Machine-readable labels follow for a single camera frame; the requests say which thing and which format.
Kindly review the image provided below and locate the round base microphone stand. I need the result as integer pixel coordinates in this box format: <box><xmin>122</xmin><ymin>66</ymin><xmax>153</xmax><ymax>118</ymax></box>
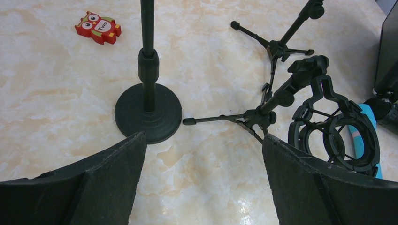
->
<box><xmin>115</xmin><ymin>0</ymin><xmax>182</xmax><ymax>144</ymax></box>

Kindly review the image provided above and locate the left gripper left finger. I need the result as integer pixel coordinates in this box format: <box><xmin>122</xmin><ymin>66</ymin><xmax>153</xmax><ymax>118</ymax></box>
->
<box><xmin>0</xmin><ymin>132</ymin><xmax>147</xmax><ymax>225</ymax></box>

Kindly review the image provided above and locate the shock mount tripod stand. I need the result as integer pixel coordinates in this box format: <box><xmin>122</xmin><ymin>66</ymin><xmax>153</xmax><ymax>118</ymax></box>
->
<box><xmin>183</xmin><ymin>55</ymin><xmax>380</xmax><ymax>177</ymax></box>

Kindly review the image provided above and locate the red owl toy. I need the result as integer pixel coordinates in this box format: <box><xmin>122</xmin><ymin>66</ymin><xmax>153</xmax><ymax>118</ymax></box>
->
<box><xmin>75</xmin><ymin>11</ymin><xmax>122</xmax><ymax>45</ymax></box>

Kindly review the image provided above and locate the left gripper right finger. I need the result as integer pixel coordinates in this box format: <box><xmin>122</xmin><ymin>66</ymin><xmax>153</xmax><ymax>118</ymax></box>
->
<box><xmin>262</xmin><ymin>134</ymin><xmax>398</xmax><ymax>225</ymax></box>

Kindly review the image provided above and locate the teal microphone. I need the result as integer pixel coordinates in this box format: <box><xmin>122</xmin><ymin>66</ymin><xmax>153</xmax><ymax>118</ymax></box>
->
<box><xmin>348</xmin><ymin>104</ymin><xmax>383</xmax><ymax>180</ymax></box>

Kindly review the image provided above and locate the black foam lined case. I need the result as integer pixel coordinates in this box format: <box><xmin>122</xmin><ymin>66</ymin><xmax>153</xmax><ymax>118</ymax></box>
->
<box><xmin>373</xmin><ymin>1</ymin><xmax>398</xmax><ymax>103</ymax></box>

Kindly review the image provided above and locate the small black tripod stand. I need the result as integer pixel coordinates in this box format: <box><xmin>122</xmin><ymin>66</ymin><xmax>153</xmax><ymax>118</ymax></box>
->
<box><xmin>230</xmin><ymin>0</ymin><xmax>325</xmax><ymax>104</ymax></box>

